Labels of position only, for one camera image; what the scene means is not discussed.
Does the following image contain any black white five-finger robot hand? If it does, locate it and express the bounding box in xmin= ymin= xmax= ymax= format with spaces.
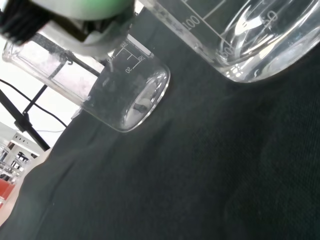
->
xmin=0 ymin=0 xmax=138 ymax=61

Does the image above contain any black tripod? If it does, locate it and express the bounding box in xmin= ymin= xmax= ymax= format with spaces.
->
xmin=0 ymin=53 xmax=105 ymax=152

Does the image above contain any white shelving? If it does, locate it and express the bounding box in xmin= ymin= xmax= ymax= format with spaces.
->
xmin=0 ymin=132 xmax=40 ymax=181

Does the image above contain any black bench cloth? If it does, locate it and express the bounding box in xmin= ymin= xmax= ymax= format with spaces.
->
xmin=0 ymin=4 xmax=320 ymax=240

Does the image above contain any red box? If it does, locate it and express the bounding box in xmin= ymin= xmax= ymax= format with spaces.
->
xmin=0 ymin=178 xmax=16 ymax=202

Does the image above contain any thin black cable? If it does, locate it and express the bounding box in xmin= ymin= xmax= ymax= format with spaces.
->
xmin=0 ymin=79 xmax=68 ymax=128

